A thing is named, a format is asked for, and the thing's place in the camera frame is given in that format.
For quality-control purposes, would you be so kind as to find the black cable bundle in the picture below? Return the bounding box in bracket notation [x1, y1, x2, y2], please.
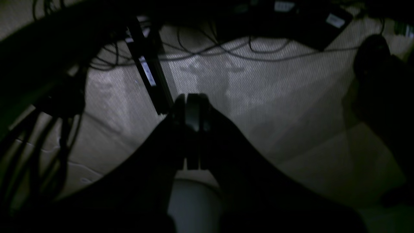
[0, 0, 156, 214]

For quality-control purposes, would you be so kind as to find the black table leg strut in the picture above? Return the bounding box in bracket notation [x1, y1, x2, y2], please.
[125, 17, 173, 115]

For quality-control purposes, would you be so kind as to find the black power adapter box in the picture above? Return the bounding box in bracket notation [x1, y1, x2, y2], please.
[215, 0, 353, 51]

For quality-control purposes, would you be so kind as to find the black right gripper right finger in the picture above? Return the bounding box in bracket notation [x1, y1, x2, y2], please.
[194, 94, 368, 233]

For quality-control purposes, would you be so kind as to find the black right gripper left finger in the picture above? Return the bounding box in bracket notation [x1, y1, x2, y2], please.
[19, 94, 185, 233]

